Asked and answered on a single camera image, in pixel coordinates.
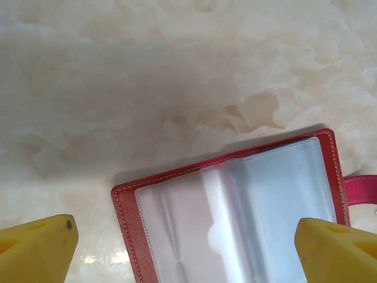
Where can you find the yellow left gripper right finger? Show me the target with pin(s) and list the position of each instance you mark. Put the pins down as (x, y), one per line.
(338, 256)

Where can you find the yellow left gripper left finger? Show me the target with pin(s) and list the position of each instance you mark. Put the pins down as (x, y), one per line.
(32, 253)

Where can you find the red leather card holder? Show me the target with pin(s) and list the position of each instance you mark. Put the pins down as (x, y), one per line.
(129, 212)

